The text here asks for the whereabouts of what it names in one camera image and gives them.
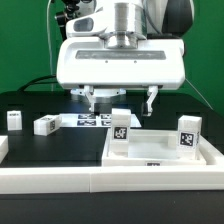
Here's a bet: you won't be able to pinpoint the black cable bundle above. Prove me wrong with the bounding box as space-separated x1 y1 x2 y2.
17 74 59 93

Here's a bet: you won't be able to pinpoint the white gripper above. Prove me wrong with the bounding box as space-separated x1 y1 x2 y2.
57 37 185 116

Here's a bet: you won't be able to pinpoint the white square tabletop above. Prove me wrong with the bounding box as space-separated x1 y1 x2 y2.
101 129 206 166

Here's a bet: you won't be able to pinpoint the grey cable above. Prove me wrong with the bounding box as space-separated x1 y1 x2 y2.
184 78 214 111

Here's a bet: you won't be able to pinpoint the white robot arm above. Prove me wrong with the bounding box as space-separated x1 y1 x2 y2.
56 0 194 115

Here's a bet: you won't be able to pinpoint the white U-shaped fence wall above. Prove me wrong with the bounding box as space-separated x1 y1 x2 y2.
0 140 224 194

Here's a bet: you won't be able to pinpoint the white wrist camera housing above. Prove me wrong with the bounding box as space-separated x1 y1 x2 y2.
66 12 116 39

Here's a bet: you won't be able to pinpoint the white fiducial marker sheet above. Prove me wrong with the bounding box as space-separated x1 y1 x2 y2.
61 113 141 128

